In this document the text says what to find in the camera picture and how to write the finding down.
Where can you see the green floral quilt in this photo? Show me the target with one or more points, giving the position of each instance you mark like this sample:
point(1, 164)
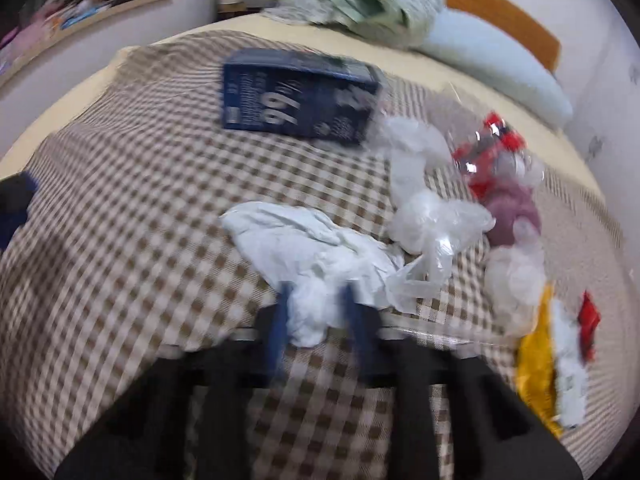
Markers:
point(360, 5)

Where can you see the clear plastic bag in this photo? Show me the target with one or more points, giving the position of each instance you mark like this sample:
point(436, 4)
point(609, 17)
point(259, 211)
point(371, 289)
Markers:
point(435, 220)
point(515, 280)
point(415, 150)

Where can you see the white tissue paper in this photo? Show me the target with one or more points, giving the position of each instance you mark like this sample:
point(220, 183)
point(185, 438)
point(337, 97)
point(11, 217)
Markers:
point(310, 250)

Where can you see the yellow printed packet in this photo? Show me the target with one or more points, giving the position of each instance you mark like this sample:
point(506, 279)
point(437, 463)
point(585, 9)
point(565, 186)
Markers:
point(535, 370)

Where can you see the light blue pillow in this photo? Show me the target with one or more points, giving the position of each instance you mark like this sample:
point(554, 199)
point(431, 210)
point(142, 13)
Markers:
point(490, 60)

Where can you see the brown checkered blanket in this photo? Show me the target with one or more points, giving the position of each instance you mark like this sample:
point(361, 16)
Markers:
point(150, 185)

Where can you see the white printed torn packet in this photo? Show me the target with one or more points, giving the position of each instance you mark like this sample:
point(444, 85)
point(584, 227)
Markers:
point(567, 360)

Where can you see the rolled purple cloth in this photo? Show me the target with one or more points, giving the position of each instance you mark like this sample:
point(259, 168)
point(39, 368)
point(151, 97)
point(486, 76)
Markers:
point(510, 210)

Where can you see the crushed clear bottle red label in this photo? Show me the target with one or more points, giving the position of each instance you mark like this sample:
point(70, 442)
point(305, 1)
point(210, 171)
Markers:
point(482, 160)

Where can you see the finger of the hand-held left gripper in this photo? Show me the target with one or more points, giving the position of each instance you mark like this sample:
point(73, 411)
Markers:
point(15, 205)

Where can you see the red wrapper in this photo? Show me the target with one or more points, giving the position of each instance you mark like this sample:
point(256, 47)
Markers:
point(589, 320)

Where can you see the wooden bed headboard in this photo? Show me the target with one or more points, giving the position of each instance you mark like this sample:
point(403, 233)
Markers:
point(500, 10)

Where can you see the pile of assorted small items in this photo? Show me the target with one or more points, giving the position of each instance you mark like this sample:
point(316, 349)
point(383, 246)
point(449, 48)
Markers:
point(60, 10)

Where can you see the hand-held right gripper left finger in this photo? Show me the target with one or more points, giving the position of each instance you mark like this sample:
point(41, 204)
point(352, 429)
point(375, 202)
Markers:
point(276, 332)

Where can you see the wooden windowsill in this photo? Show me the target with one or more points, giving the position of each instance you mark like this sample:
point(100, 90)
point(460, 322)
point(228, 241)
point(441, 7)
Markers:
point(100, 15)

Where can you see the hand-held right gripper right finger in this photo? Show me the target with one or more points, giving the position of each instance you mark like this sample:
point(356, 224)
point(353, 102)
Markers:
point(358, 332)

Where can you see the dark blue cardboard box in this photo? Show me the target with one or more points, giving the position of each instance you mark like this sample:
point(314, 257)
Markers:
point(300, 100)

